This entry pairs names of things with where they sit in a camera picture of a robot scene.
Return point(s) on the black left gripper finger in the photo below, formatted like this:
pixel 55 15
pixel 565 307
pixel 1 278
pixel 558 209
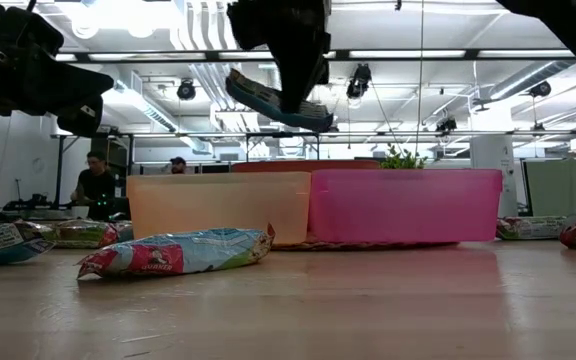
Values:
pixel 75 76
pixel 78 93

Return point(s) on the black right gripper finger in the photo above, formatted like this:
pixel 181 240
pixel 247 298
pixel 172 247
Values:
pixel 295 80

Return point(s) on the teal blue granola bar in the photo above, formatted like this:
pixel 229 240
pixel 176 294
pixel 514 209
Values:
pixel 255 102

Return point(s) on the blue white granola bar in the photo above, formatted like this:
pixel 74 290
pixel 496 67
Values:
pixel 3 242

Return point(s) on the blue Quaker granola bar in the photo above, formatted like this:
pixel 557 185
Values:
pixel 178 255

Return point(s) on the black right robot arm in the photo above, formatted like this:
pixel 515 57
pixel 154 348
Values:
pixel 568 30

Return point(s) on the black ceiling spotlight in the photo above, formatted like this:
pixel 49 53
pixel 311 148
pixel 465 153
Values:
pixel 539 89
pixel 447 125
pixel 186 90
pixel 359 80

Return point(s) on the person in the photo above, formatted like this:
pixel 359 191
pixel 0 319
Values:
pixel 95 187
pixel 178 165

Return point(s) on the small green potted plant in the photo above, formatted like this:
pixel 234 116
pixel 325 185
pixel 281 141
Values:
pixel 402 161

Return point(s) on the light orange translucent bin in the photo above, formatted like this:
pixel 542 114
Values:
pixel 218 205

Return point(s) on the pink translucent bin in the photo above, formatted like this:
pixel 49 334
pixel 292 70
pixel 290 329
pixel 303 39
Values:
pixel 403 205

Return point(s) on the white pillar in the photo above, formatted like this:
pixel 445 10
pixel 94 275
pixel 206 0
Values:
pixel 493 170

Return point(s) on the pale green partition panel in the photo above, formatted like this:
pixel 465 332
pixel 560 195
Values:
pixel 568 187

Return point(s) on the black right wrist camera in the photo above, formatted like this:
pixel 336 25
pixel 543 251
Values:
pixel 250 25

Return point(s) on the silver ceiling duct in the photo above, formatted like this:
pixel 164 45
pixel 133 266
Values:
pixel 295 145

